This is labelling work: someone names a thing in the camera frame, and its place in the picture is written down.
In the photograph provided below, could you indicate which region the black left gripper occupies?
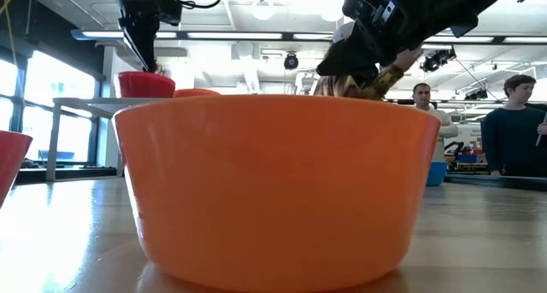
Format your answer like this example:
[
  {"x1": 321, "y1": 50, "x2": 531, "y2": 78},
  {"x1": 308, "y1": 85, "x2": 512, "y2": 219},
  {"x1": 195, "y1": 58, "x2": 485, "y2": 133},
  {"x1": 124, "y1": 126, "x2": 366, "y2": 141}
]
[{"x1": 114, "y1": 0, "x2": 184, "y2": 73}]

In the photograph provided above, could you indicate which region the black stage light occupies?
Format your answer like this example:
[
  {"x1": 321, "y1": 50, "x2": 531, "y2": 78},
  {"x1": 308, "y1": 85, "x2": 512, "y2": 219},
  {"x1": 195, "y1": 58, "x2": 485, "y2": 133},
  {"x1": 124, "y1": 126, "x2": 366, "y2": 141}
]
[
  {"x1": 421, "y1": 47, "x2": 457, "y2": 73},
  {"x1": 464, "y1": 87, "x2": 491, "y2": 101}
]

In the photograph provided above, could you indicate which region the orange plastic mini bowl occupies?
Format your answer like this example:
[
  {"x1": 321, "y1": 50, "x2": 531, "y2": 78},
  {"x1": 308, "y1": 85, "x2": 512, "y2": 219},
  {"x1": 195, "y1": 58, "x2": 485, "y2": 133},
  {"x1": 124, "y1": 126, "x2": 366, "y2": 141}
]
[
  {"x1": 173, "y1": 88, "x2": 222, "y2": 99},
  {"x1": 113, "y1": 94, "x2": 442, "y2": 293}
]

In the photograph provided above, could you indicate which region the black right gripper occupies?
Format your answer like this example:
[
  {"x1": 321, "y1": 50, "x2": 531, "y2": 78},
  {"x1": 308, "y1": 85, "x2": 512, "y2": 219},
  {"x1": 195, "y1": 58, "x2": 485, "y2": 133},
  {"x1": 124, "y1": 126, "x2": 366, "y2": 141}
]
[{"x1": 318, "y1": 0, "x2": 461, "y2": 88}]

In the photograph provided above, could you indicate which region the black round ceiling camera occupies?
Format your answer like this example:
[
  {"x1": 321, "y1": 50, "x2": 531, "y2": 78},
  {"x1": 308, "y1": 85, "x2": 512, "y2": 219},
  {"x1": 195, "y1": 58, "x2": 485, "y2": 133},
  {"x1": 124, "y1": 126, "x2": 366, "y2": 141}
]
[{"x1": 283, "y1": 52, "x2": 300, "y2": 71}]

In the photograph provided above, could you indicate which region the grey tablet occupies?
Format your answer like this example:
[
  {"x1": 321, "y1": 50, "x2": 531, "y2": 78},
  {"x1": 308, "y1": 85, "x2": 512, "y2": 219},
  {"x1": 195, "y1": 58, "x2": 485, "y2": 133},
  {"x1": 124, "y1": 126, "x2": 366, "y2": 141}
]
[{"x1": 535, "y1": 112, "x2": 547, "y2": 148}]

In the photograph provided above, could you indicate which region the red plastic mini bowl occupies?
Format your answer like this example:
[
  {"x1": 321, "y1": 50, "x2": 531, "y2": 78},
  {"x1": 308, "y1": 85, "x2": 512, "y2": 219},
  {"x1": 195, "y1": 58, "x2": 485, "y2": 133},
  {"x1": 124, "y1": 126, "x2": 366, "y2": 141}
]
[
  {"x1": 0, "y1": 129, "x2": 34, "y2": 208},
  {"x1": 117, "y1": 70, "x2": 177, "y2": 99}
]

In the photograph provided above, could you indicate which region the person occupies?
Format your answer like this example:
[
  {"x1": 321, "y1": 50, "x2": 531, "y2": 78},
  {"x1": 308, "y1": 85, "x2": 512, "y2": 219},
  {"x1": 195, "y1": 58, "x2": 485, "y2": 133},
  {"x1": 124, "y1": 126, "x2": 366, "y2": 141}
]
[
  {"x1": 412, "y1": 82, "x2": 459, "y2": 164},
  {"x1": 314, "y1": 21, "x2": 425, "y2": 101},
  {"x1": 481, "y1": 73, "x2": 547, "y2": 178}
]

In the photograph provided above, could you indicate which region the blue plastic mini bowl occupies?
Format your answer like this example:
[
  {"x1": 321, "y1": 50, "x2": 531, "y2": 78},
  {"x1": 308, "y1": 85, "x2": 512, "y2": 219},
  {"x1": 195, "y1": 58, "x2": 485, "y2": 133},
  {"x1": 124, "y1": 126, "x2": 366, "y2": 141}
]
[{"x1": 425, "y1": 161, "x2": 449, "y2": 187}]

